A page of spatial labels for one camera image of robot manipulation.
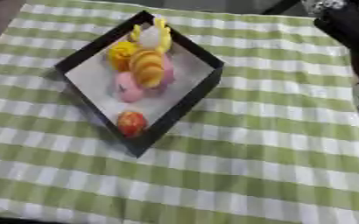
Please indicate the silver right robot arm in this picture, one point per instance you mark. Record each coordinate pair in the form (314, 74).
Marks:
(324, 5)

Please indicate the yellow orange toy fruit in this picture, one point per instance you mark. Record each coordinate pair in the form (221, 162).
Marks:
(120, 54)

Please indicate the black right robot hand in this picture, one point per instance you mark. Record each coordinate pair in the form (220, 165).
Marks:
(351, 32)

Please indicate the black stand leg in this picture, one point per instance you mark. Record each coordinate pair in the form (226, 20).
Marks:
(280, 7)

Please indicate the peeled yellow toy banana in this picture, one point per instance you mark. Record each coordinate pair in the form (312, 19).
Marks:
(163, 38)

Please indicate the black box with white inside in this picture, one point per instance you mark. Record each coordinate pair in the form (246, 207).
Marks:
(187, 96)

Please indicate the orange striped toy croissant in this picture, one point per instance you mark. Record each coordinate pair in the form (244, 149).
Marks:
(148, 68)

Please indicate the pink soft toy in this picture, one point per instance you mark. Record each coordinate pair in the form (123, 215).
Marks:
(129, 89)

